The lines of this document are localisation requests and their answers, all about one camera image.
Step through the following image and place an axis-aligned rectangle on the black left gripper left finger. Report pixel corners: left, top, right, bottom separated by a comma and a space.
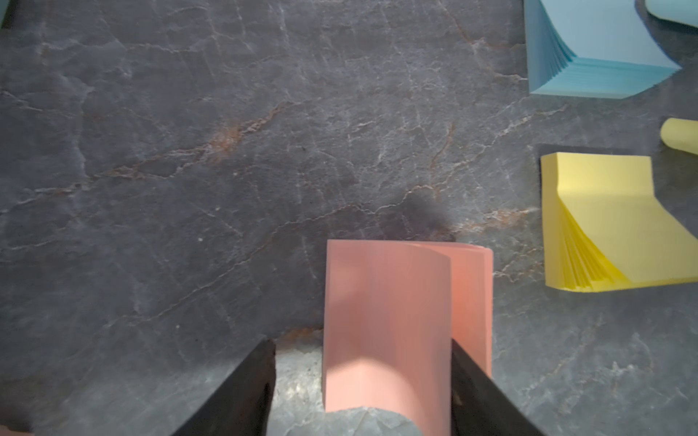
174, 339, 276, 436

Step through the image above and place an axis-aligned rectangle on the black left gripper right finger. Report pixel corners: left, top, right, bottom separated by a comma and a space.
451, 340, 543, 436

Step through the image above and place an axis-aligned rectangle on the pink memo pad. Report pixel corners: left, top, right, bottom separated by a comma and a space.
322, 240, 494, 435

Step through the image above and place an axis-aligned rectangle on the yellow memo pad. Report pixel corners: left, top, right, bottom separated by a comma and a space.
540, 152, 697, 292

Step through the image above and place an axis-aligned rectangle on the torn yellow memo page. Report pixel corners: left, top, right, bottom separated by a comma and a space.
660, 118, 698, 156

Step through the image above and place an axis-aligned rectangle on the blue memo pad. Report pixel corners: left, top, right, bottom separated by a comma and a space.
523, 0, 681, 99

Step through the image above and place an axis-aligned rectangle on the torn blue memo page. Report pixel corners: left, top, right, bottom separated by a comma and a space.
645, 0, 698, 28

